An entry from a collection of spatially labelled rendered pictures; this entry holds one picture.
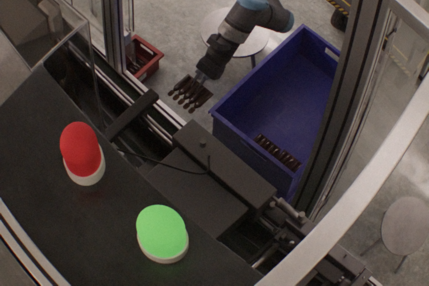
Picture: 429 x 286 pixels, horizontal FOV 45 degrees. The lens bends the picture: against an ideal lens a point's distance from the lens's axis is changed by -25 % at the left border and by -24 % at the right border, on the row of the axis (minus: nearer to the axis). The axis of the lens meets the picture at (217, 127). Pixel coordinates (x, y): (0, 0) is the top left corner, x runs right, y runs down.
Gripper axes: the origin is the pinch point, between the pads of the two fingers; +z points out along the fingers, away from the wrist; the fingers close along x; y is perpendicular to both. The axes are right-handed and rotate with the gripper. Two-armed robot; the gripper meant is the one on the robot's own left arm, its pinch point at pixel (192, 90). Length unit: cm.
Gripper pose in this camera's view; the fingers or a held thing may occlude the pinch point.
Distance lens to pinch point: 196.9
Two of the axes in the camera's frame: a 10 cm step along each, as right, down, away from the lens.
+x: -7.4, -6.2, 2.6
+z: -4.8, 7.6, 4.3
